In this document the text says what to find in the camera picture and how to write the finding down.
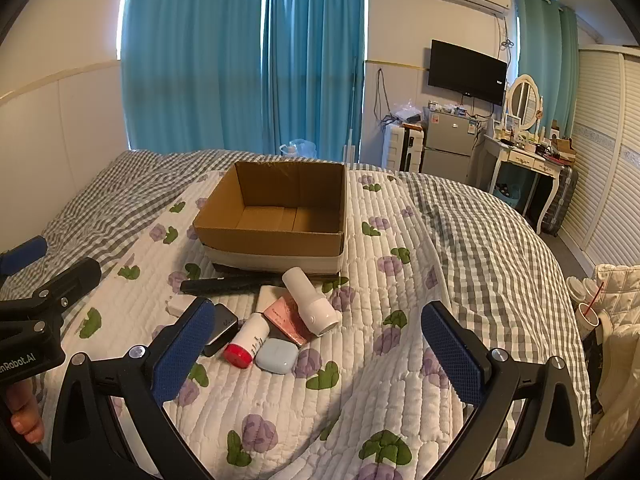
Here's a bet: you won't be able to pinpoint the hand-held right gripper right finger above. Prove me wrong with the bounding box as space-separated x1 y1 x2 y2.
420 301 589 480

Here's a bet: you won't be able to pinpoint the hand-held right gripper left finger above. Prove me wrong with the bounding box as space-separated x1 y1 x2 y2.
50 297 216 480

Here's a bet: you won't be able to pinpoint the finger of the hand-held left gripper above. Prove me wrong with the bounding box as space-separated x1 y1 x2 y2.
0 257 103 328
0 236 49 277

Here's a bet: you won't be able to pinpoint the person's left hand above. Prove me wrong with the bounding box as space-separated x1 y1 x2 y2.
4 379 45 444

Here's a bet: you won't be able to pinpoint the black power bank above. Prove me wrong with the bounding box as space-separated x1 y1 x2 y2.
202 303 240 358

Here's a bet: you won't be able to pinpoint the small white box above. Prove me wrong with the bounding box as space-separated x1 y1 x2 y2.
167 295 202 317

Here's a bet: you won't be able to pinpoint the white tube with red cap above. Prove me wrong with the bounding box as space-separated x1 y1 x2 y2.
223 311 271 370

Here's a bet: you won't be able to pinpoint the black stick-shaped device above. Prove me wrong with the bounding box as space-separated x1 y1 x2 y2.
179 276 287 297

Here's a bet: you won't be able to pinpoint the light blue case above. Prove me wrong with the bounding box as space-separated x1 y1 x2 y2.
254 337 301 376

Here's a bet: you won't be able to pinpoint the white flat box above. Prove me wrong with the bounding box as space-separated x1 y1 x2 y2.
256 285 292 317

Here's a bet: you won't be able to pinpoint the pink flat box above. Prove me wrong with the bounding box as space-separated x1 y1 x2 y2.
263 295 314 347

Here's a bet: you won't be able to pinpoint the white handheld device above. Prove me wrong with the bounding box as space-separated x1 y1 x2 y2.
281 266 340 337

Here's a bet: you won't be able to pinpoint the open cardboard box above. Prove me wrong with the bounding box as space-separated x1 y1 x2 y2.
192 160 347 277

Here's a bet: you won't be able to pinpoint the paper cup with red straw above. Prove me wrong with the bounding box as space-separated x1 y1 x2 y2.
574 281 614 332

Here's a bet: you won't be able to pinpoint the white padded jacket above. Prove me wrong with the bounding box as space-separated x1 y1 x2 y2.
589 262 640 463

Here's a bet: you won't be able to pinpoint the blue bin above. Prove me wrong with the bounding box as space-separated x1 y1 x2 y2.
492 165 524 204

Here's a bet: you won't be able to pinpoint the grey suitcase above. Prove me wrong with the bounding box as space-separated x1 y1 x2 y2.
539 162 579 237

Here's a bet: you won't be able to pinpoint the silver small fridge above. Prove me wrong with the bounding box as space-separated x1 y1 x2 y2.
421 108 479 187

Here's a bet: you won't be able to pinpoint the white vanity table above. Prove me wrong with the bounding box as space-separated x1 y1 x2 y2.
482 132 564 234

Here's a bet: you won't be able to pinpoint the white suitcase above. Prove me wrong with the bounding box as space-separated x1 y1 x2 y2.
382 122 426 172

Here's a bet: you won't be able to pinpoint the clear plastic bottle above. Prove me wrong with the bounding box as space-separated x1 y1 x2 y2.
279 138 319 159

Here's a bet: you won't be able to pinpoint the clutter on fridge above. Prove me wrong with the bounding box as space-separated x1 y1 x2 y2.
426 100 482 120

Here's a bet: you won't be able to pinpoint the clear plastic bag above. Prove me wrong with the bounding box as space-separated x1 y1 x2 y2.
391 101 426 126

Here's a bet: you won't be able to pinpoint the white slatted wardrobe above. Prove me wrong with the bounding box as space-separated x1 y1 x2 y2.
554 44 640 282

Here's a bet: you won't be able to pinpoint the blue curtain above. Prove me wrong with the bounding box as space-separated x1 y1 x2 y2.
120 0 267 157
261 0 367 164

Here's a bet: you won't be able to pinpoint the white oval mirror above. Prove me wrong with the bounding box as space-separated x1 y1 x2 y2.
504 73 544 134

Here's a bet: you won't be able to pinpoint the teal curtain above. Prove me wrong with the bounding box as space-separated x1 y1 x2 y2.
514 0 581 147

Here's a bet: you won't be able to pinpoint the wall cables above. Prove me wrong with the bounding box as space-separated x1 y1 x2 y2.
372 67 397 128

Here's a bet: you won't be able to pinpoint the black wall television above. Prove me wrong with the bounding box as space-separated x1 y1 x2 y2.
427 39 509 107

